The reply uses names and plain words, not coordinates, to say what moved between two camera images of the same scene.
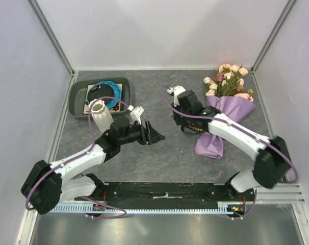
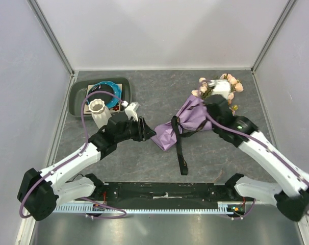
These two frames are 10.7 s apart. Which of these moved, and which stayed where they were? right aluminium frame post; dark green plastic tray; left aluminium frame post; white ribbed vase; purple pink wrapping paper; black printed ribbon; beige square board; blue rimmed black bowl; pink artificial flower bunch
Moved: pink artificial flower bunch; black printed ribbon; purple pink wrapping paper
Stayed: left aluminium frame post; blue rimmed black bowl; beige square board; white ribbed vase; right aluminium frame post; dark green plastic tray
